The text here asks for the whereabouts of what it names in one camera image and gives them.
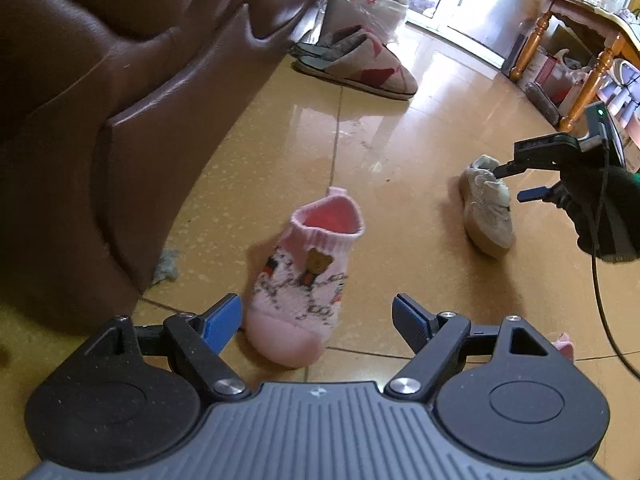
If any dark grey bag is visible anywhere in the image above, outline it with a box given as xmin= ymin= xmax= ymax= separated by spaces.
xmin=524 ymin=82 xmax=561 ymax=129

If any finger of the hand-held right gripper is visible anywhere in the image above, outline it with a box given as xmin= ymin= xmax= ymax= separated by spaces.
xmin=493 ymin=158 xmax=531 ymax=180
xmin=517 ymin=182 xmax=569 ymax=204

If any black cable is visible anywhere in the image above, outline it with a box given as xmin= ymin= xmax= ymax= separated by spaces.
xmin=590 ymin=140 xmax=640 ymax=379

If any wooden table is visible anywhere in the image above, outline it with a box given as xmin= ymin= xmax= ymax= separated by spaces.
xmin=510 ymin=0 xmax=640 ymax=132

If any grey lint clump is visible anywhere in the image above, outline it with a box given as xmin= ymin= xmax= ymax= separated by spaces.
xmin=151 ymin=247 xmax=185 ymax=284

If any pink sock shoe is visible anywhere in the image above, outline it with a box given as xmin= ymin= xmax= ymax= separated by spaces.
xmin=552 ymin=332 xmax=575 ymax=362
xmin=242 ymin=186 xmax=367 ymax=369

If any brown leather sofa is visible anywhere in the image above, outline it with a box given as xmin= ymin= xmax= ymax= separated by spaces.
xmin=0 ymin=0 xmax=327 ymax=337

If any person's right hand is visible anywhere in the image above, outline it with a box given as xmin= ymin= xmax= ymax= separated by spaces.
xmin=554 ymin=162 xmax=640 ymax=264

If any white maroon-striped sneaker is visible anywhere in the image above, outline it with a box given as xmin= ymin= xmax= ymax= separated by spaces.
xmin=459 ymin=154 xmax=516 ymax=260

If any pink red plush slipper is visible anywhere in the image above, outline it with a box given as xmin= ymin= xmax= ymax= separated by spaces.
xmin=290 ymin=24 xmax=376 ymax=63
xmin=299 ymin=30 xmax=419 ymax=100

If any glass sliding door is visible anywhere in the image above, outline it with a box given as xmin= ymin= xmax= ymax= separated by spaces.
xmin=345 ymin=0 xmax=567 ymax=62

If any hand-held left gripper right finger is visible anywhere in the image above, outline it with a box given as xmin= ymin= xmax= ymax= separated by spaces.
xmin=383 ymin=293 xmax=552 ymax=404

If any white bag red print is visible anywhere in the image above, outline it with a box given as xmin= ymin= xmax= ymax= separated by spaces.
xmin=529 ymin=47 xmax=586 ymax=106

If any clear plastic bag red print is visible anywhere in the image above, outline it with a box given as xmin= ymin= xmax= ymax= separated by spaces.
xmin=319 ymin=0 xmax=410 ymax=44

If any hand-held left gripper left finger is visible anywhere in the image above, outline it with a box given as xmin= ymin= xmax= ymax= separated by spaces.
xmin=84 ymin=293 xmax=253 ymax=403

